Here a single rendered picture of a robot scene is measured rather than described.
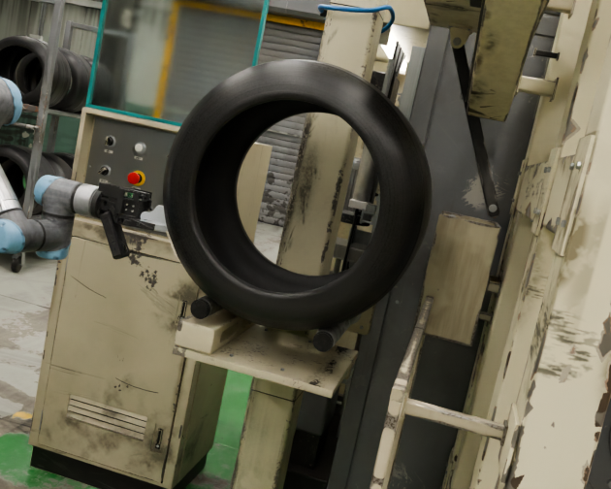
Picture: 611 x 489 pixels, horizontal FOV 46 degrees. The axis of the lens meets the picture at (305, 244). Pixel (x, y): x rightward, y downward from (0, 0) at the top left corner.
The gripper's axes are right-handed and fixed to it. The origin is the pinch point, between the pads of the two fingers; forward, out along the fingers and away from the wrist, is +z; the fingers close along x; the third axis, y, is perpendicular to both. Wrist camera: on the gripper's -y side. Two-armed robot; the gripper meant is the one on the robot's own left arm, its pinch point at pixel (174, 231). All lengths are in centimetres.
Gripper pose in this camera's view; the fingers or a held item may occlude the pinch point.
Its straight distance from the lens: 168.3
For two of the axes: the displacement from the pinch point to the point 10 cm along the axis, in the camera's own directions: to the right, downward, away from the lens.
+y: 2.1, -9.7, -1.4
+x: 2.2, -0.9, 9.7
